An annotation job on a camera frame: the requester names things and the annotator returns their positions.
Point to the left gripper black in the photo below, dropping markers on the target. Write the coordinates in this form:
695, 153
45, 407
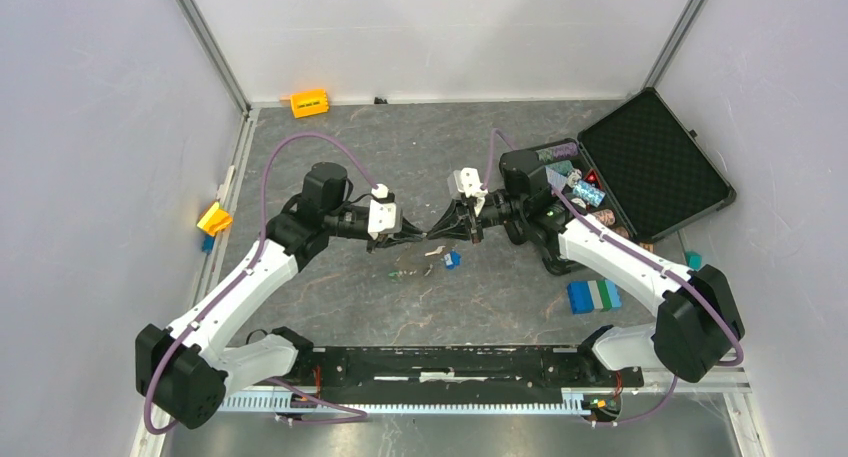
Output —
394, 239

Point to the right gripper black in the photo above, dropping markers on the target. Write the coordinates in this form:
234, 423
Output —
455, 223

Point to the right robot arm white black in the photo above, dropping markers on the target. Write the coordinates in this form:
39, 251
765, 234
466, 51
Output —
696, 326

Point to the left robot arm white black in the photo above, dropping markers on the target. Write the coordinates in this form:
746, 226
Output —
187, 368

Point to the orange box at back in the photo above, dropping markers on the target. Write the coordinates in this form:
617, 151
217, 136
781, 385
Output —
309, 103

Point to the blue green white block stack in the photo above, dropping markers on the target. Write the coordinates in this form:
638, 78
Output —
593, 296

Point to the yellow orange block at left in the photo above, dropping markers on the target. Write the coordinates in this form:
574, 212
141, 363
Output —
214, 220

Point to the small blue block at left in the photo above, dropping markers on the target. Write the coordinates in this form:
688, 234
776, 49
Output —
208, 244

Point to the black poker chip case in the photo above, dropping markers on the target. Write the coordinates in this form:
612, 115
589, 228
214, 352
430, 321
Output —
654, 176

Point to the small teal cube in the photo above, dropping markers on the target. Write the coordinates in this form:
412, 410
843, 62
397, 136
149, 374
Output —
694, 260

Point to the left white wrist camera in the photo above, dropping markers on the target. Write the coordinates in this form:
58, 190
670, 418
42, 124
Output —
384, 215

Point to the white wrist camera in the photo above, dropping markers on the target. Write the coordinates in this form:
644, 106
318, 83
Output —
466, 184
384, 215

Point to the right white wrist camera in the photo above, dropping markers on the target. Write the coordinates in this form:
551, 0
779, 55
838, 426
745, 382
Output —
466, 184

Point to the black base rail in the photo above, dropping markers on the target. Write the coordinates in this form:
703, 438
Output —
522, 374

